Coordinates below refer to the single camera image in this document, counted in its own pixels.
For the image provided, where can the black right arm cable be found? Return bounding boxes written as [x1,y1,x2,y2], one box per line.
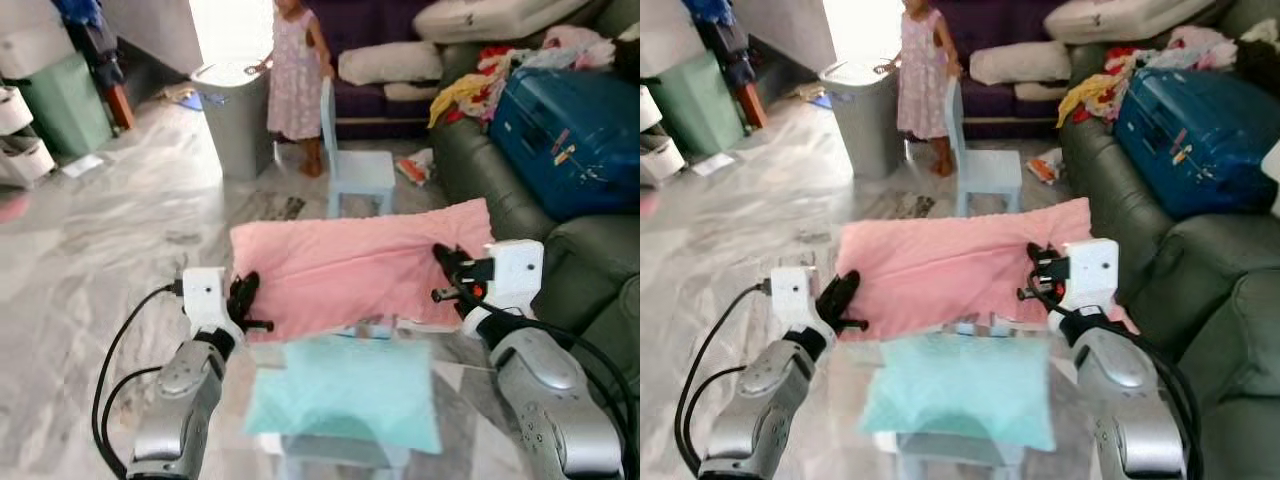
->
[1050,295,1206,480]
[462,295,641,480]

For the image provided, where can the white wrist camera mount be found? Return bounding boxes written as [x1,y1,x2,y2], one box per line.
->
[487,240,546,319]
[1060,238,1121,316]
[768,265,831,341]
[182,267,244,346]

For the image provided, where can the child in floral dress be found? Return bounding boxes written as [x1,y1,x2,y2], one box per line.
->
[262,0,336,179]
[895,0,963,179]

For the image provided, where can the dark purple sofa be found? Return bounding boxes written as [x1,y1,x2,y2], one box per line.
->
[935,0,1101,141]
[300,0,471,141]

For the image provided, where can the teal dotted pillow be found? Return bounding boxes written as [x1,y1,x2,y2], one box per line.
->
[860,333,1059,453]
[243,335,443,456]

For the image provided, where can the pile of mixed clothes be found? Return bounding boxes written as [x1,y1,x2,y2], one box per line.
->
[475,25,616,76]
[1105,25,1241,76]

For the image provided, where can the yellow and red clothes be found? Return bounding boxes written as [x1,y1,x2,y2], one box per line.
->
[1058,72,1136,129]
[430,72,511,129]

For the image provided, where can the brown wooden board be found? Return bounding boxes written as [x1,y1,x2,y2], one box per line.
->
[105,85,136,131]
[738,82,769,131]

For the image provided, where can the green cabinet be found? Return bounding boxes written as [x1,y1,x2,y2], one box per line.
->
[660,50,743,159]
[18,52,113,159]

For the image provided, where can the blue suitcase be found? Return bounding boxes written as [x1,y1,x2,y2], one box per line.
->
[488,68,641,223]
[1113,68,1280,221]

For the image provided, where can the pink dotted pillow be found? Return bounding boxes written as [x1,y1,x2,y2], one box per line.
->
[230,198,496,344]
[835,198,1138,343]

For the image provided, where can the blue hanging clothes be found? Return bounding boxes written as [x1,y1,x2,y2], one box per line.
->
[52,0,126,91]
[690,0,761,91]

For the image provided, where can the grey waste bin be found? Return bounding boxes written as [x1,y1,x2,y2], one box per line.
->
[190,60,278,181]
[818,60,906,181]

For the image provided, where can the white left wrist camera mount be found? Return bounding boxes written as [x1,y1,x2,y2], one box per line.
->
[182,267,244,346]
[768,265,831,341]

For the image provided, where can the long white cushion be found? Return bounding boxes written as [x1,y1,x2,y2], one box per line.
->
[338,42,444,86]
[968,42,1073,86]

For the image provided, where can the red and white packet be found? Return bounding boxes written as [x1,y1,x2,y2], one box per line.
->
[1025,148,1063,188]
[395,148,436,188]

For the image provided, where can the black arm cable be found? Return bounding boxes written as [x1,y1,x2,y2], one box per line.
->
[98,365,166,451]
[462,295,641,480]
[675,283,771,479]
[1050,295,1206,480]
[682,365,751,451]
[92,283,186,479]

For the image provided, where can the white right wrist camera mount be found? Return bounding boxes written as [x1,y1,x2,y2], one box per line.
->
[1060,238,1121,316]
[487,240,546,319]

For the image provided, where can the large white cushion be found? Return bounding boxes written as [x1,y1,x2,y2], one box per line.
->
[1043,0,1216,43]
[413,0,591,43]

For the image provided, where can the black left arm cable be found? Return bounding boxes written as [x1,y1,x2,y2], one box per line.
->
[675,283,771,479]
[92,283,186,479]
[682,365,751,451]
[98,365,166,451]

